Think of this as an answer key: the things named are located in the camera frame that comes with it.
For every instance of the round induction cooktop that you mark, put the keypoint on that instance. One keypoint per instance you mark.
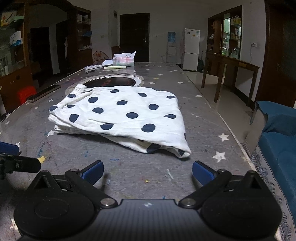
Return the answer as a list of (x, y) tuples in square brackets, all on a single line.
[(108, 80)]

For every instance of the dark display cabinet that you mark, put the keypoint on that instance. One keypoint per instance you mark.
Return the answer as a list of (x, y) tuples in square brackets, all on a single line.
[(225, 33)]

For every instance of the dark entrance door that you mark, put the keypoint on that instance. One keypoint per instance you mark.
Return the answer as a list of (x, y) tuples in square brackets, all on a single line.
[(134, 35)]

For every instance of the blue sofa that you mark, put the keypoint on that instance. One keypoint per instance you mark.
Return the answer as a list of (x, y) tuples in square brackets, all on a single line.
[(270, 144)]

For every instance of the red plastic stool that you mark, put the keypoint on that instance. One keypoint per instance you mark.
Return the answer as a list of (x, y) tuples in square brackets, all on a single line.
[(24, 93)]

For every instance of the tissue pack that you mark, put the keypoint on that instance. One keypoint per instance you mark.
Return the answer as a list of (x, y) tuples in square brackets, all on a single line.
[(124, 59)]

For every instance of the white rectangular box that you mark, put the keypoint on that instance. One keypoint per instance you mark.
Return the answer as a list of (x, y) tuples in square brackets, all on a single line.
[(92, 68)]

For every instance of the white refrigerator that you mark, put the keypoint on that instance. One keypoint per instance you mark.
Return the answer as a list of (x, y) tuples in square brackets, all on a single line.
[(190, 56)]

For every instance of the white paper notebook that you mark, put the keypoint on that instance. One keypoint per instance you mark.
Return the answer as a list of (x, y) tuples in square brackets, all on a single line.
[(107, 62)]

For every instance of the left dark shelf cabinet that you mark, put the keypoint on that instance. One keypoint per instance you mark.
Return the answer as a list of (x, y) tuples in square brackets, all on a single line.
[(41, 41)]

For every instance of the grey star tablecloth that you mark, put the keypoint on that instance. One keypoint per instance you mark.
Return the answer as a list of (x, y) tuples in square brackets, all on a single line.
[(130, 174)]

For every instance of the light green tube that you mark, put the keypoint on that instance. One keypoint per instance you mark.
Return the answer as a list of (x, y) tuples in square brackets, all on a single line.
[(114, 67)]

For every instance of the red patterned play tent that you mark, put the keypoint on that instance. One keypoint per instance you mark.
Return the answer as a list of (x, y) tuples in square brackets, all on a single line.
[(99, 57)]

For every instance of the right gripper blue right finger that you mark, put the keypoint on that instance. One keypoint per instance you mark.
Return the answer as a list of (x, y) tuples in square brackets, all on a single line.
[(203, 173)]

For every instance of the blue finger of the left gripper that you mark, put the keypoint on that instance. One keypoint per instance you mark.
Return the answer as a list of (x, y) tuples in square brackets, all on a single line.
[(9, 149), (13, 163)]

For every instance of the black smartphone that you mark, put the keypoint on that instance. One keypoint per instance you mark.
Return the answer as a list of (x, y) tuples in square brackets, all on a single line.
[(42, 93)]

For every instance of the dark wooden door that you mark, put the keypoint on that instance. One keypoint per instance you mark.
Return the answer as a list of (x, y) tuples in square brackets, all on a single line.
[(277, 81)]

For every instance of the water dispenser with blue bottle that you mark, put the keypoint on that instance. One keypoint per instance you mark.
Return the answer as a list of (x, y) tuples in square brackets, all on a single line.
[(171, 48)]

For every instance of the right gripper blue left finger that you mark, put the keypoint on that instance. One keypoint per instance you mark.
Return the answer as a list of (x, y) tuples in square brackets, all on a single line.
[(93, 172)]

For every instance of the white navy-dotted garment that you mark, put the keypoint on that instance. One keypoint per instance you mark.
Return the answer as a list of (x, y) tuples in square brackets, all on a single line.
[(140, 118)]

